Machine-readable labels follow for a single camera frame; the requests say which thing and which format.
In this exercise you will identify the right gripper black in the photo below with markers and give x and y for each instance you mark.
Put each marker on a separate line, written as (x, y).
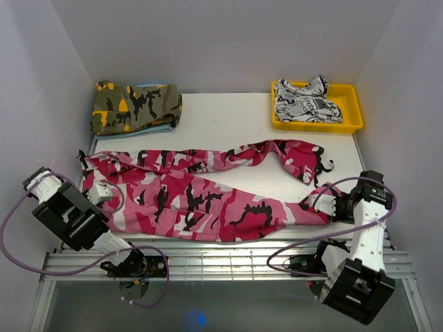
(339, 217)

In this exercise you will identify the pink camouflage trousers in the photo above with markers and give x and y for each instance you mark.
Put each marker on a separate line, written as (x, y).
(164, 193)

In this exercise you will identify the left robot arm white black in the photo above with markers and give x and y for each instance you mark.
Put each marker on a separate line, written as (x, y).
(76, 220)

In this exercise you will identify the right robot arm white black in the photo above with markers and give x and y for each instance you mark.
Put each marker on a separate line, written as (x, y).
(356, 283)

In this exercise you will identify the white black newsprint trousers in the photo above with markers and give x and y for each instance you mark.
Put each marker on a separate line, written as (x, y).
(306, 104)

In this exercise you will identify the green camouflage folded trousers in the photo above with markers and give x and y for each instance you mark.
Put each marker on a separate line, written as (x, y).
(135, 103)

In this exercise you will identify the yellow plastic tray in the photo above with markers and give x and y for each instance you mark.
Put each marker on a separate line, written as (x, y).
(344, 96)

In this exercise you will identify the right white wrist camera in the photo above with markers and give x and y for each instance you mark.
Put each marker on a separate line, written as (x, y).
(324, 203)

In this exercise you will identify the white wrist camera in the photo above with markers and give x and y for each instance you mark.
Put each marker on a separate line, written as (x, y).
(324, 203)
(99, 194)

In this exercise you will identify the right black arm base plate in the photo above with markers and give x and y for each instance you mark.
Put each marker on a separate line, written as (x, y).
(307, 264)

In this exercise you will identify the aluminium frame rail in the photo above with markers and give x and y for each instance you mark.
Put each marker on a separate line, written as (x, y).
(193, 261)

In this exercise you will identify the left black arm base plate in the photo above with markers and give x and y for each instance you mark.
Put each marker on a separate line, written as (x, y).
(148, 266)

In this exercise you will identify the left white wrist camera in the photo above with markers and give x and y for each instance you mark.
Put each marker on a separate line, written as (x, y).
(99, 194)

